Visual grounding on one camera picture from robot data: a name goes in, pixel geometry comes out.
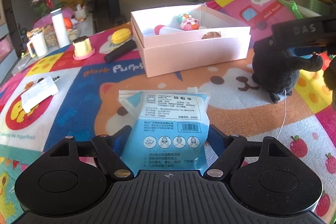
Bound colourful printed mat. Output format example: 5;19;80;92
0;0;336;224

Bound yellow cake cup toy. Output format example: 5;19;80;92
72;35;95;61

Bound thin white cord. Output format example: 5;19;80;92
277;90;287;138

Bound small red capped bottle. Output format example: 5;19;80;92
154;25;182;36

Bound pink bag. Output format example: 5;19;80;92
0;36;12;58

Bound green strap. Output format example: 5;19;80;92
290;0;303;20

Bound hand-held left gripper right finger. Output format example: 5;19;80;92
206;124;288;179

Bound clear snack jar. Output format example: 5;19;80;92
42;25;58;47

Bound white thermos bottle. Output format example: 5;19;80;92
50;8;70;48

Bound white remote control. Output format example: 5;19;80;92
20;76;59;113

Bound pink cardboard box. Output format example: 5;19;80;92
130;4;251;78

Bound white shelf unit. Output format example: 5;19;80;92
0;21;19;83

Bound pink and teal toy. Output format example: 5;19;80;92
176;13;201;31

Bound cream mug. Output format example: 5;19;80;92
26;31;48;58

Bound blue wipes packet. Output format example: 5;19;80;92
118;89;212;172

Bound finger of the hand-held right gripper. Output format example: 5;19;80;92
287;44;336;57
271;15;336;44

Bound black plush toy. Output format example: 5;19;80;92
251;36;324;104

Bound pink cloth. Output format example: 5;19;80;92
33;7;77;28

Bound black tube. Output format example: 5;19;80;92
104;39;137;63

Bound tissue box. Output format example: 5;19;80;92
75;5;89;20

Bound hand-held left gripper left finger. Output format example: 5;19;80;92
50;125;132;179

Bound yellow corn toy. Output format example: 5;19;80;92
111;29;133;44

